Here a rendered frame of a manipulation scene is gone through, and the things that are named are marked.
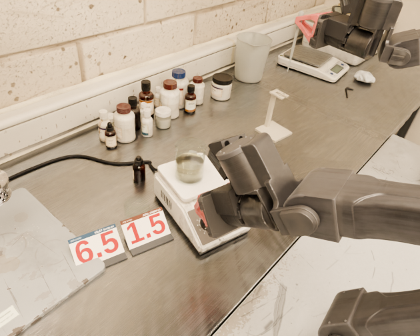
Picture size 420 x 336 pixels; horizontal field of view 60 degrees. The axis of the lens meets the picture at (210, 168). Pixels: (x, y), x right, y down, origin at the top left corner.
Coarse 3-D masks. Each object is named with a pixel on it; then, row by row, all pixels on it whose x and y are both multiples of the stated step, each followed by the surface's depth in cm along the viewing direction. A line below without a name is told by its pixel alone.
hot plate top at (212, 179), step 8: (208, 160) 81; (160, 168) 78; (168, 168) 78; (208, 168) 79; (168, 176) 76; (208, 176) 77; (216, 176) 77; (168, 184) 75; (176, 184) 74; (200, 184) 75; (208, 184) 75; (216, 184) 75; (224, 184) 76; (176, 192) 73; (184, 192) 73; (192, 192) 73; (200, 192) 73; (184, 200) 71
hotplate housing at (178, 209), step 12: (156, 180) 79; (156, 192) 81; (168, 192) 75; (168, 204) 77; (180, 204) 73; (192, 204) 73; (180, 216) 73; (180, 228) 76; (192, 228) 71; (240, 228) 75; (192, 240) 72; (216, 240) 72; (228, 240) 74; (204, 252) 72
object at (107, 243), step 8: (104, 232) 69; (112, 232) 70; (80, 240) 67; (88, 240) 68; (96, 240) 68; (104, 240) 69; (112, 240) 70; (72, 248) 66; (80, 248) 67; (88, 248) 68; (96, 248) 68; (104, 248) 69; (112, 248) 69; (120, 248) 70; (80, 256) 67; (88, 256) 67; (96, 256) 68; (104, 256) 68; (80, 264) 66
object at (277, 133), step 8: (272, 96) 103; (280, 96) 101; (288, 96) 101; (272, 104) 105; (272, 112) 107; (256, 128) 109; (264, 128) 109; (272, 128) 109; (280, 128) 110; (272, 136) 106; (280, 136) 106; (288, 136) 108
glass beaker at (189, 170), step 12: (180, 144) 73; (192, 144) 75; (204, 144) 73; (180, 156) 70; (192, 156) 69; (204, 156) 71; (180, 168) 72; (192, 168) 71; (180, 180) 74; (192, 180) 73
